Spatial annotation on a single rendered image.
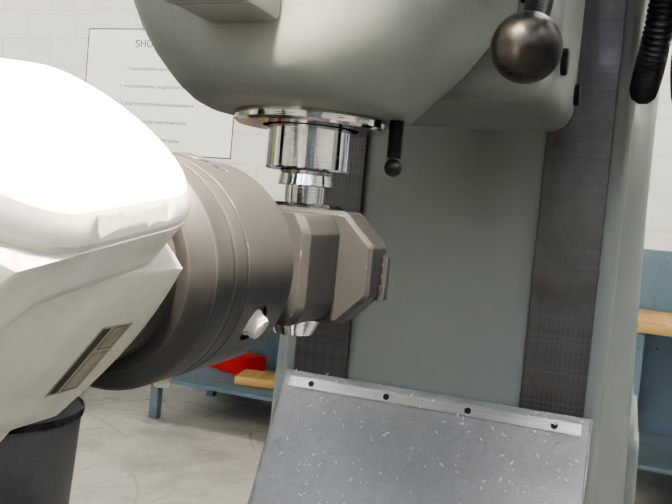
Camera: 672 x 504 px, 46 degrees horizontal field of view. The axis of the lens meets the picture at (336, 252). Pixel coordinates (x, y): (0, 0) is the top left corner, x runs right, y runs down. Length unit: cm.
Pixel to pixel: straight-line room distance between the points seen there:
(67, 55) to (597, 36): 544
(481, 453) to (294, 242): 48
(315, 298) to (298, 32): 12
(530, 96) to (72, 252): 40
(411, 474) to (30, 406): 58
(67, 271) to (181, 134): 527
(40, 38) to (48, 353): 603
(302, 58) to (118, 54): 545
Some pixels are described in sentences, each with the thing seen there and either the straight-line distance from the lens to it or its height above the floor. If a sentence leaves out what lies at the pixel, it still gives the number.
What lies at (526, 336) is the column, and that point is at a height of 115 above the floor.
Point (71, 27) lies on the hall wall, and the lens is 609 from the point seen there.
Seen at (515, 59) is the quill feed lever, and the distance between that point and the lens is 34.
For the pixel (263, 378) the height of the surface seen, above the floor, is 28.
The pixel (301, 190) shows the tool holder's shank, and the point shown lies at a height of 127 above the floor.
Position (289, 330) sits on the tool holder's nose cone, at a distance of 44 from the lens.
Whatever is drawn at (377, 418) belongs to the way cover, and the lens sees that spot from 82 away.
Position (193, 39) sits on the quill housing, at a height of 133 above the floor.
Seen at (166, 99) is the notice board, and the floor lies 190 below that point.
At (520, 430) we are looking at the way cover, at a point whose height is 107.
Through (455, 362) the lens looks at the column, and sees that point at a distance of 81.
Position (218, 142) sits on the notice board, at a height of 163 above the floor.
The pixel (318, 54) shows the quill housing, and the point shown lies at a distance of 37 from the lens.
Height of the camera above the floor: 126
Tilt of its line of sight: 3 degrees down
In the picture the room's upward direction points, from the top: 5 degrees clockwise
